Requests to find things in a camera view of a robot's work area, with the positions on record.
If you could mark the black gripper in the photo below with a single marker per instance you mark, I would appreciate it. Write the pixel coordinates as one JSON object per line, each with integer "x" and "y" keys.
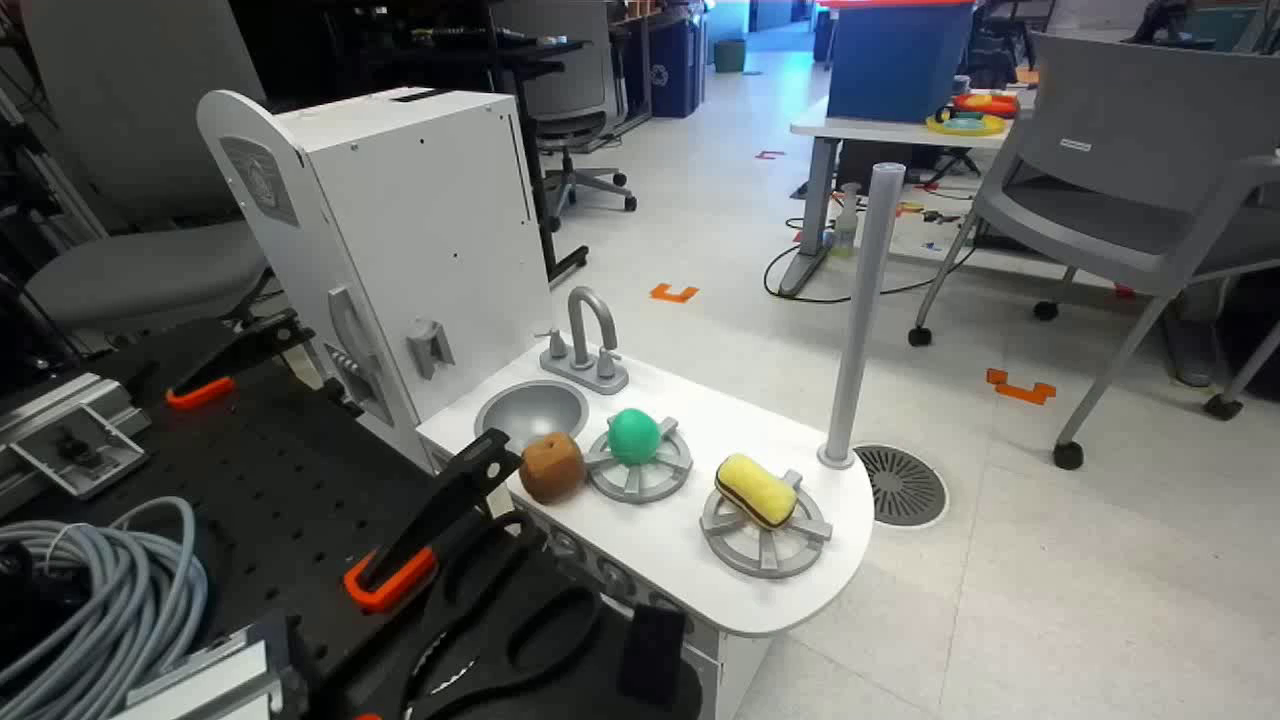
{"x": 441, "y": 613}

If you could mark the grey toy faucet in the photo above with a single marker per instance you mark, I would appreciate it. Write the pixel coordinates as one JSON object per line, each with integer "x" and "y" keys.
{"x": 586, "y": 360}

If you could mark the grey toy sink bowl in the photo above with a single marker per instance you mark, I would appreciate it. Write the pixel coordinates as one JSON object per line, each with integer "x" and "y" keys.
{"x": 531, "y": 408}

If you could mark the grey toy stove burner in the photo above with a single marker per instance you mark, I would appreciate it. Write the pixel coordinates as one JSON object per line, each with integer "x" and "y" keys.
{"x": 643, "y": 477}
{"x": 766, "y": 547}

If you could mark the brown toy food piece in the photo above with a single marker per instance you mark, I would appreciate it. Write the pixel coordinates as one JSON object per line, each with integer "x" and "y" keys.
{"x": 555, "y": 469}

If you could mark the green toy ball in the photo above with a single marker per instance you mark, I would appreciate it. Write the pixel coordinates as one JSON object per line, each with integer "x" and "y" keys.
{"x": 632, "y": 438}

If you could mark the yellow toy sponge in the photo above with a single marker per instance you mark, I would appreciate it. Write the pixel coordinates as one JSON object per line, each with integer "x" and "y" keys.
{"x": 754, "y": 489}

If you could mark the round floor drain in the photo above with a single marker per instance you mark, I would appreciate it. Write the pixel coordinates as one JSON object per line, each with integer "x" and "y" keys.
{"x": 906, "y": 486}

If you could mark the grey toy kitchen pole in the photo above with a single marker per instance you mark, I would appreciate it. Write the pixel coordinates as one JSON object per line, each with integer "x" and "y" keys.
{"x": 864, "y": 293}

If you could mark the black office chair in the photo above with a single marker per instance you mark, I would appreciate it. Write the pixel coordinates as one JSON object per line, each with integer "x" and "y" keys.
{"x": 582, "y": 94}

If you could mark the grey fabric office chair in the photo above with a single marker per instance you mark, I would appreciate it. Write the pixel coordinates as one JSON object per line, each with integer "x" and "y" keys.
{"x": 144, "y": 267}

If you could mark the white table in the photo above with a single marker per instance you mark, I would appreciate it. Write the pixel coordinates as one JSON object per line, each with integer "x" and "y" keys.
{"x": 852, "y": 133}

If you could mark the blue recycling bin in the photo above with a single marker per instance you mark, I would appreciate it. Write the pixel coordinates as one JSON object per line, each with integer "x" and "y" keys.
{"x": 678, "y": 67}

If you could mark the colourful toy rings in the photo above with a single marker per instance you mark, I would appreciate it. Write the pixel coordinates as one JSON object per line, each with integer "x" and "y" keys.
{"x": 973, "y": 117}

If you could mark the blue storage bin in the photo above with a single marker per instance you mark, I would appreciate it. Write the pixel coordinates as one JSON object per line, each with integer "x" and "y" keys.
{"x": 896, "y": 62}

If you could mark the grey plastic rolling chair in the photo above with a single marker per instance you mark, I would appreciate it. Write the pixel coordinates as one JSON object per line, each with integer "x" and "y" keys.
{"x": 1132, "y": 162}

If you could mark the aluminium mounting bracket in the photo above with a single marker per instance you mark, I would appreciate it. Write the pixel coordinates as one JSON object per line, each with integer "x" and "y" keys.
{"x": 64, "y": 447}

